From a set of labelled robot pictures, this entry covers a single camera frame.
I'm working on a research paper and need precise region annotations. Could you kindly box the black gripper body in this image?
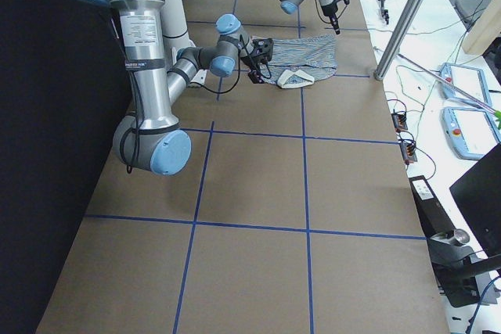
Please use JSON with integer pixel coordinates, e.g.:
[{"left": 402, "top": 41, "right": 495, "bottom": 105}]
[
  {"left": 321, "top": 2, "right": 339, "bottom": 26},
  {"left": 240, "top": 56, "right": 261, "bottom": 74}
]

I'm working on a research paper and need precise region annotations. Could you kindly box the navy white striped polo shirt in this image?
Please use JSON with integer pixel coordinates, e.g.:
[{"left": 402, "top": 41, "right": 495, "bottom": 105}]
[{"left": 262, "top": 34, "right": 338, "bottom": 89}]

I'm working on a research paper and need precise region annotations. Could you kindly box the orange terminal block far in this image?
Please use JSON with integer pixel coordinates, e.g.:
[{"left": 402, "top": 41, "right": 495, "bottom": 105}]
[{"left": 391, "top": 112, "right": 408, "bottom": 133}]

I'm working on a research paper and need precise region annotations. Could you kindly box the orange terminal block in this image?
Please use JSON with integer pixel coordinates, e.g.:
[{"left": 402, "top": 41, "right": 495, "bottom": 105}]
[
  {"left": 399, "top": 139, "right": 417, "bottom": 166},
  {"left": 391, "top": 112, "right": 408, "bottom": 133}
]

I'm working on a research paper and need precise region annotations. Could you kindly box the orange terminal block near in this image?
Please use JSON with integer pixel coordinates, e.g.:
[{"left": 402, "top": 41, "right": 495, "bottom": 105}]
[{"left": 399, "top": 139, "right": 417, "bottom": 166}]

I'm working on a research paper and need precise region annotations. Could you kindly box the far blue teach pendant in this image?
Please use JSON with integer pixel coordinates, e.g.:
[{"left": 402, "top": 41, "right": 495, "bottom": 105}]
[{"left": 439, "top": 63, "right": 492, "bottom": 106}]

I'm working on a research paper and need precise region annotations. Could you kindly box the blue teach pendant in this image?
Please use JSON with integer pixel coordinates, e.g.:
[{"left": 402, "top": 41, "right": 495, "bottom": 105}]
[
  {"left": 439, "top": 63, "right": 492, "bottom": 106},
  {"left": 442, "top": 107, "right": 500, "bottom": 160}
]

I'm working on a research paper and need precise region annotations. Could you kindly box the near blue teach pendant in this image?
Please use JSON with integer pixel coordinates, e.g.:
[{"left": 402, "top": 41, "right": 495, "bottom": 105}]
[{"left": 442, "top": 107, "right": 500, "bottom": 160}]

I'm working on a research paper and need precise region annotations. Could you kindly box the metal reacher grabber tool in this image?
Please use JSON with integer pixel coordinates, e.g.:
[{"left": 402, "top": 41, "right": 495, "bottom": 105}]
[{"left": 373, "top": 47, "right": 501, "bottom": 124}]

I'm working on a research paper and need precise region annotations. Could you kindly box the black power box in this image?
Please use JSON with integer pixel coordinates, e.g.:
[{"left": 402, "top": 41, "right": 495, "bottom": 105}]
[{"left": 409, "top": 175, "right": 455, "bottom": 238}]

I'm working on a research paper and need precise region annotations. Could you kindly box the black monitor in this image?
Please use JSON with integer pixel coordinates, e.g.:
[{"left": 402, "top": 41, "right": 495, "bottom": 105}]
[{"left": 449, "top": 145, "right": 501, "bottom": 256}]

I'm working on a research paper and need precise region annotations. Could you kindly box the metal cylinder cup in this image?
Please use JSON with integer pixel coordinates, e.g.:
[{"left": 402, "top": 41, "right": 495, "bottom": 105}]
[{"left": 449, "top": 228, "right": 470, "bottom": 246}]

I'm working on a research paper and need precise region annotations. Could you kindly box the aluminium frame post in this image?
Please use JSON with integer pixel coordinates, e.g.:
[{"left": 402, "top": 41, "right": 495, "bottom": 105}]
[{"left": 373, "top": 0, "right": 423, "bottom": 81}]

